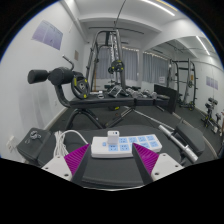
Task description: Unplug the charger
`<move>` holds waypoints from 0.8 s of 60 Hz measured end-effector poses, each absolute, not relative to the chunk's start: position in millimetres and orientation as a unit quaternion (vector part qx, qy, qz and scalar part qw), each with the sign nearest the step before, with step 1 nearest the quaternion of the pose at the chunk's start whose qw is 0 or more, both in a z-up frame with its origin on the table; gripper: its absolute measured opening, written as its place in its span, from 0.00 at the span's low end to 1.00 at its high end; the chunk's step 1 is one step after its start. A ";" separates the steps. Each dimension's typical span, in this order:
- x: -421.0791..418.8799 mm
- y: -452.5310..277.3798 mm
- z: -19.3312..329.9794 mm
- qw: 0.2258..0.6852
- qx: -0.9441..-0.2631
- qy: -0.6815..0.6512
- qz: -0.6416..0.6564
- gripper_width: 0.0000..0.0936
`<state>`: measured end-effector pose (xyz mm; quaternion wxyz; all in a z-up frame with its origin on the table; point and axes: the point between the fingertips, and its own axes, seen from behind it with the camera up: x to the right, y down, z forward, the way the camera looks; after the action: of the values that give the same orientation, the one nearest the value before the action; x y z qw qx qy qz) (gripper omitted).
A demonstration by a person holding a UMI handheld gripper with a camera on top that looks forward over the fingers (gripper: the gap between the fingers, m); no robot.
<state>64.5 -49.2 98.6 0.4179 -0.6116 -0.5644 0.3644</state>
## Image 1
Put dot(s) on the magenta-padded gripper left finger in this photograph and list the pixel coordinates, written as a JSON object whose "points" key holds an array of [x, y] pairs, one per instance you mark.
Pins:
{"points": [[77, 159]]}

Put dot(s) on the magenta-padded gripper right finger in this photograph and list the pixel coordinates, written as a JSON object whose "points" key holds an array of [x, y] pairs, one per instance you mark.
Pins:
{"points": [[146, 159]]}

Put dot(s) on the small white charger block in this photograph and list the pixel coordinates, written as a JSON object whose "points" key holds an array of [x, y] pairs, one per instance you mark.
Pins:
{"points": [[113, 138]]}

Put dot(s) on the white power strip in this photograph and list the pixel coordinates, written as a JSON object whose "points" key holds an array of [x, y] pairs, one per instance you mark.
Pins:
{"points": [[146, 141]]}

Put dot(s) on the silver barbell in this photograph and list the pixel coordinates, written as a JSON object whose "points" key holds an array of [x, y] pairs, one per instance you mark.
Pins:
{"points": [[180, 143]]}

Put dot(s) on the small black padded seat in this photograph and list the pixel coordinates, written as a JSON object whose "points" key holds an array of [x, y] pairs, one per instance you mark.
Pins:
{"points": [[31, 150]]}

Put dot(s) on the metal spring collar clip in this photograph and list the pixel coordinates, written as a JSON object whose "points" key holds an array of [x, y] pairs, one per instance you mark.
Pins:
{"points": [[34, 135]]}

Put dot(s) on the black weight bench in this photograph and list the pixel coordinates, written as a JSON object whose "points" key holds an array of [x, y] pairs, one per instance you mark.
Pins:
{"points": [[100, 101]]}

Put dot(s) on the black box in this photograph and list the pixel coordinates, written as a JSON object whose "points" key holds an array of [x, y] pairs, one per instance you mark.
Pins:
{"points": [[166, 96]]}

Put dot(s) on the black yellow weight plate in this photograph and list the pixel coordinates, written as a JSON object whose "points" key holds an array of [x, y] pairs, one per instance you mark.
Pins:
{"points": [[75, 87], [119, 66]]}

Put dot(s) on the dumbbell rack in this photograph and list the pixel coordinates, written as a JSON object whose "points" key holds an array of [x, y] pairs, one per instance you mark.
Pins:
{"points": [[213, 111]]}

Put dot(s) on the black squat rack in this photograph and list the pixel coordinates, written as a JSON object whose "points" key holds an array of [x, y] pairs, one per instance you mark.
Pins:
{"points": [[189, 83]]}

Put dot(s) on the grey window curtain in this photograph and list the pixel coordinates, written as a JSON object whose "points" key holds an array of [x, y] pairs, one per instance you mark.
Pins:
{"points": [[155, 68], [128, 63]]}

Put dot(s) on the ceiling light strip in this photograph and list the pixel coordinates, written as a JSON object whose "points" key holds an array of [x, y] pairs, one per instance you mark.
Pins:
{"points": [[158, 7], [202, 45]]}

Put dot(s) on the white wall socket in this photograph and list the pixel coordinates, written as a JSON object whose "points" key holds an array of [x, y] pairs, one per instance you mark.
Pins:
{"points": [[11, 143]]}

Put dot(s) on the small purple wall poster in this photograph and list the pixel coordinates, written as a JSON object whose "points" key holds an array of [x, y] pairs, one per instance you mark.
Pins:
{"points": [[211, 82]]}

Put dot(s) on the brown wall panel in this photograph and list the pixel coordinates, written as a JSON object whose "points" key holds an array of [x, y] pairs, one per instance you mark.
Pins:
{"points": [[76, 55]]}

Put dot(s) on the large purple wall poster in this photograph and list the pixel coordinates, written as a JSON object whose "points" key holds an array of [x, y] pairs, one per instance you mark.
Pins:
{"points": [[48, 34]]}

